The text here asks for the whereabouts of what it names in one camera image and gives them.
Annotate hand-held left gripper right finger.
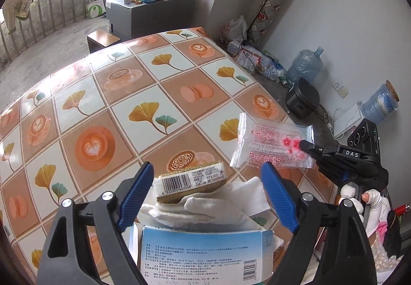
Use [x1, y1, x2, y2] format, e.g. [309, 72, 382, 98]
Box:
[261, 161, 379, 285]

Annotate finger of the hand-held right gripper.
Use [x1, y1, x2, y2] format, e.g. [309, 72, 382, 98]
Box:
[298, 140, 325, 157]
[316, 156, 351, 184]

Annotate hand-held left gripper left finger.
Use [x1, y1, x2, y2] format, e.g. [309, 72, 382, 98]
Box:
[38, 161, 155, 285]

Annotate clear wrapper with pink flowers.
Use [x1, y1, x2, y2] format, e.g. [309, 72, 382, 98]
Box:
[229, 112, 316, 170]

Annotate small gold and white box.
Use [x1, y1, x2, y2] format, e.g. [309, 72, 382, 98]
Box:
[152, 161, 228, 204]

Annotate white cloth glove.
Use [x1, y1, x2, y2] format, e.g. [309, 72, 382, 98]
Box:
[139, 178, 273, 231]

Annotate white and blue medicine box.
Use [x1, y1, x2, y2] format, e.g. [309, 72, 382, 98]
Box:
[136, 225, 275, 285]

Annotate person's right hand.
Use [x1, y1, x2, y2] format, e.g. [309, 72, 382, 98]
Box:
[340, 183, 391, 237]

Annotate white water dispenser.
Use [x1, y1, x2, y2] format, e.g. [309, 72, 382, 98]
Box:
[332, 102, 365, 139]

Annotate black rice cooker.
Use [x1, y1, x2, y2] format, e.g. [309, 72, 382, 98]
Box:
[286, 77, 322, 118]

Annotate small bottle with cork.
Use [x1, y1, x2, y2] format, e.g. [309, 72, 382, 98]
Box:
[361, 80, 400, 117]

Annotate empty blue water jug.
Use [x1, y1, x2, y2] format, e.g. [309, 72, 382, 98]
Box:
[286, 46, 325, 85]

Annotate person's light patterned clothing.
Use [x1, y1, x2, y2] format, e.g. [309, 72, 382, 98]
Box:
[366, 217, 411, 285]

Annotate clear bag of packets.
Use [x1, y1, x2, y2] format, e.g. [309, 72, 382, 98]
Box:
[236, 44, 285, 80]

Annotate white plastic bag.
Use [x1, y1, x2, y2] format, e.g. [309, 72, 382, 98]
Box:
[223, 15, 248, 44]

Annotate rolled patterned mat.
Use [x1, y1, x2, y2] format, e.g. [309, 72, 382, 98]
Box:
[249, 0, 291, 48]

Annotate brown wooden stool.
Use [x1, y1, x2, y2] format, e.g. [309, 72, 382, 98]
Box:
[87, 30, 122, 53]

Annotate grey cabinet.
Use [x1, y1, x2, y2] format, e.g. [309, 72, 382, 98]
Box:
[105, 0, 197, 40]

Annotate white bag with green logo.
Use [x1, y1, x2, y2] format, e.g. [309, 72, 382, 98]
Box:
[87, 0, 106, 20]

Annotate power cable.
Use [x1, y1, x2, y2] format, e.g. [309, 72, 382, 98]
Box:
[318, 103, 345, 138]

